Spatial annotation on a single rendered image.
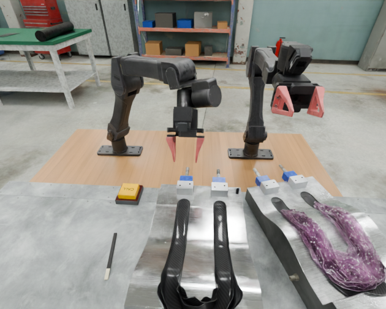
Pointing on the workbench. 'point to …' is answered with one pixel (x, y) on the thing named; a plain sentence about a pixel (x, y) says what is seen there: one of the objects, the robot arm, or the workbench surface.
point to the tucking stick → (110, 257)
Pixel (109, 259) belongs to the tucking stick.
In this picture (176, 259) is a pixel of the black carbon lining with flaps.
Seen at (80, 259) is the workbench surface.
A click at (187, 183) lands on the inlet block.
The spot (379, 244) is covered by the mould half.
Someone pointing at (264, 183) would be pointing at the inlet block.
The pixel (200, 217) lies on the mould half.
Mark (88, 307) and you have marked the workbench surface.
